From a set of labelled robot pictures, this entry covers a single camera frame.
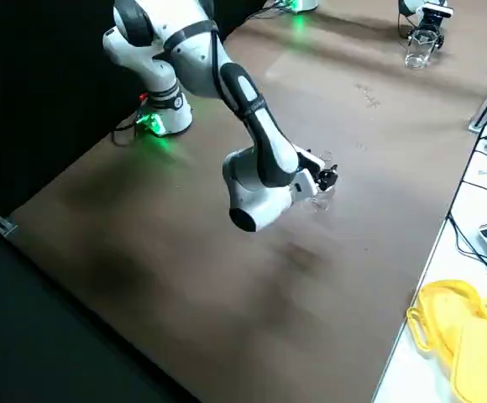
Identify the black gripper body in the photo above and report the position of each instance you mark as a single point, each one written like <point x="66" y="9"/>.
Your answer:
<point x="429" y="23"/>
<point x="320" y="179"/>

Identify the clear glass beaker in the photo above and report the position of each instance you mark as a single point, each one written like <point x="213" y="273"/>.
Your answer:
<point x="417" y="54"/>

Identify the clear glass conical flask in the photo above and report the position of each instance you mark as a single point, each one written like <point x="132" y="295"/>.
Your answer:
<point x="321" y="203"/>

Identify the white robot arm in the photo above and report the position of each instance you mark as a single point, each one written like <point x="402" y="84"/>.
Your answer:
<point x="201" y="63"/>
<point x="306" y="4"/>

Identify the yellow bag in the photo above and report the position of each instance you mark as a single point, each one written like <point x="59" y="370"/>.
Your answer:
<point x="470" y="336"/>

